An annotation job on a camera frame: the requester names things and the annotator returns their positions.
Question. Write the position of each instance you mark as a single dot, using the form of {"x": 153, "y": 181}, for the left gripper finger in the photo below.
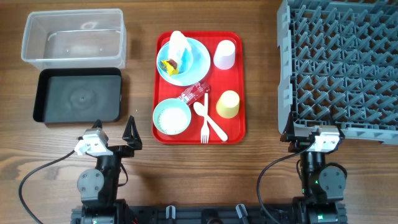
{"x": 97, "y": 124}
{"x": 131, "y": 135}

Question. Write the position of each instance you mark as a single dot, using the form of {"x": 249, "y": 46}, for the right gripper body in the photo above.
{"x": 300, "y": 143}

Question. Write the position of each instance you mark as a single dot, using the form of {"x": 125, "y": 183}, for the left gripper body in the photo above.
{"x": 122, "y": 150}

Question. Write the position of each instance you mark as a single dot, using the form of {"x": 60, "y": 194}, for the white rice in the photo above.
{"x": 173, "y": 121}

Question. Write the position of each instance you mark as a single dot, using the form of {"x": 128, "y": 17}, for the mint green bowl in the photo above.
{"x": 170, "y": 103}

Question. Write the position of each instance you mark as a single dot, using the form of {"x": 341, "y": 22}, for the red clear plastic wrapper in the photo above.
{"x": 194, "y": 92}

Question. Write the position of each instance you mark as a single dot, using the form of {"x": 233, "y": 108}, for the yellow candy wrapper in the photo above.
{"x": 170, "y": 66}

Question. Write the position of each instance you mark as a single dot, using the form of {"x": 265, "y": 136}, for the yellow plastic cup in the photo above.
{"x": 228, "y": 104}

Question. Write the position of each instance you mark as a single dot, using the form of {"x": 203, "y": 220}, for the white tissue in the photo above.
{"x": 178, "y": 45}

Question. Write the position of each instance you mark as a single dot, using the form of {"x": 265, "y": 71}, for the pale pink plastic cup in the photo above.
{"x": 224, "y": 57}

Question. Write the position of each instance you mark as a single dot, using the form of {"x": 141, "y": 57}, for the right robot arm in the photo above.
{"x": 323, "y": 183}

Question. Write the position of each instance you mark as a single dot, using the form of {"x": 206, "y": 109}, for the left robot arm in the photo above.
{"x": 98, "y": 187}

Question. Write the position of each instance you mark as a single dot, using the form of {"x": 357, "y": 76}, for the grey dishwasher rack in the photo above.
{"x": 339, "y": 66}

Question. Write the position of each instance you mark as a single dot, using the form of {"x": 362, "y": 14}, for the clear plastic waste bin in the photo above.
{"x": 83, "y": 38}

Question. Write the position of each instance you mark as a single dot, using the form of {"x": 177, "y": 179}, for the black plastic tray bin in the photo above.
{"x": 78, "y": 95}

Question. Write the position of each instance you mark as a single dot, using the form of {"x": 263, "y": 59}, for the white plastic spoon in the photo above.
{"x": 200, "y": 110}

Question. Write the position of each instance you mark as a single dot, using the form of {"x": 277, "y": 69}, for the white plastic fork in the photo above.
{"x": 205, "y": 131}

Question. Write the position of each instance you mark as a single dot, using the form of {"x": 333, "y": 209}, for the red serving tray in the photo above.
{"x": 204, "y": 43}

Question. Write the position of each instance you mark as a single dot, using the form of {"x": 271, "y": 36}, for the light blue small bowl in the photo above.
{"x": 187, "y": 60}

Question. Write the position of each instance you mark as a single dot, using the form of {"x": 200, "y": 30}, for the light blue plate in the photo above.
{"x": 198, "y": 70}

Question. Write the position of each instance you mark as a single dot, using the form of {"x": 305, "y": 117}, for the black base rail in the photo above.
{"x": 283, "y": 213}

